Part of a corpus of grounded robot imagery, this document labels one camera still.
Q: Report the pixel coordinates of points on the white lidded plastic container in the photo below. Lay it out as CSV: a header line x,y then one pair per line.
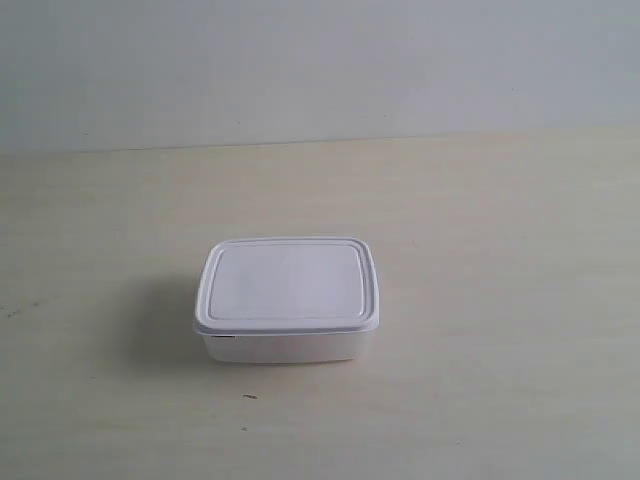
x,y
287,300

